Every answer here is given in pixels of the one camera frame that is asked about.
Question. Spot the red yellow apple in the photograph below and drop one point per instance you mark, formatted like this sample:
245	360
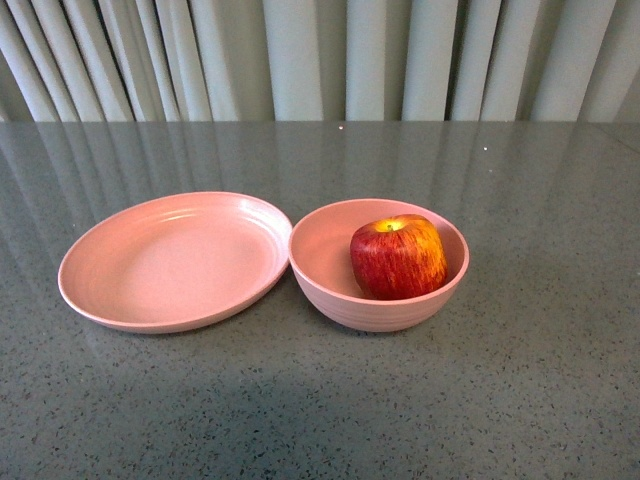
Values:
398	257

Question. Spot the pink bowl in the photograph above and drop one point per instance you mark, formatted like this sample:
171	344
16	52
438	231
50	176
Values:
320	258

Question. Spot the pink plate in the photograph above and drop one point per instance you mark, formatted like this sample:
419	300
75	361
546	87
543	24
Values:
176	263

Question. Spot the white pleated curtain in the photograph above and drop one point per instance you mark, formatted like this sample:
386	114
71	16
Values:
320	60

